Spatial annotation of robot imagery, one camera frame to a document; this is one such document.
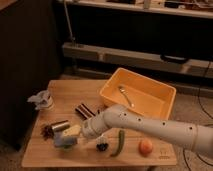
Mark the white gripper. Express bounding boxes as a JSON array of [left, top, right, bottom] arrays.
[[62, 116, 106, 145]]

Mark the blue sponge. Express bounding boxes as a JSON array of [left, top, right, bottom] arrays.
[[53, 132, 77, 147]]

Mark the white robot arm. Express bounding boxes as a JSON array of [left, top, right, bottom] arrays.
[[62, 104, 213, 158]]

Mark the yellow plastic tray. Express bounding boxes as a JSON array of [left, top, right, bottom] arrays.
[[100, 68, 176, 120]]

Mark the green cup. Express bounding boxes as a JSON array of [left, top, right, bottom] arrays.
[[61, 145, 72, 150]]

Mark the metal cup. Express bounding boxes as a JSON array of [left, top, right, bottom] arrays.
[[51, 120, 70, 132]]

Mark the wooden table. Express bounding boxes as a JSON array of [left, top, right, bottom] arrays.
[[22, 80, 177, 168]]

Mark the brown striped block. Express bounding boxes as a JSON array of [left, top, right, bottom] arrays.
[[75, 103, 95, 119]]

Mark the dish brush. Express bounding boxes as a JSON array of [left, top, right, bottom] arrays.
[[96, 134, 109, 152]]

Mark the dark grape bunch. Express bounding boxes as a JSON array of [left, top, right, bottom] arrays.
[[41, 125, 54, 140]]

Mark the green chili pepper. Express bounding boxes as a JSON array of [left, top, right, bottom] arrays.
[[110, 130, 125, 157]]

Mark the metal spoon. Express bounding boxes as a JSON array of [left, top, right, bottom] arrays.
[[118, 86, 134, 107]]

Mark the orange fruit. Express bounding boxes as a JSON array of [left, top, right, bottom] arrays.
[[139, 139, 153, 156]]

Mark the grey shelf rail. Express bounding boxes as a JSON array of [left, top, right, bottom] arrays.
[[62, 42, 213, 79]]

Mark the black cable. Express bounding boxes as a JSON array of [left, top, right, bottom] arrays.
[[182, 61, 213, 171]]

